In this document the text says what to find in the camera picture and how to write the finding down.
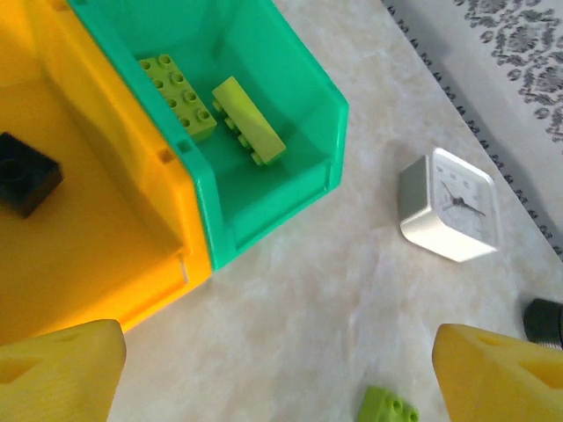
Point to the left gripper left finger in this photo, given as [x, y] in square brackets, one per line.
[53, 378]

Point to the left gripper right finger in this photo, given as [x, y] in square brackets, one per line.
[501, 387]

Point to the lime green lego brick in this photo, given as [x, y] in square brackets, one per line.
[246, 114]
[382, 406]
[180, 96]

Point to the yellow plastic storage bin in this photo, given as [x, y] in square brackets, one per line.
[110, 198]

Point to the black lego brick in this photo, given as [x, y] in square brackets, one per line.
[26, 176]

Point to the green plastic storage bin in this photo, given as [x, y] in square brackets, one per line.
[281, 88]

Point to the white square alarm clock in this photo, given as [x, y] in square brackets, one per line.
[457, 206]

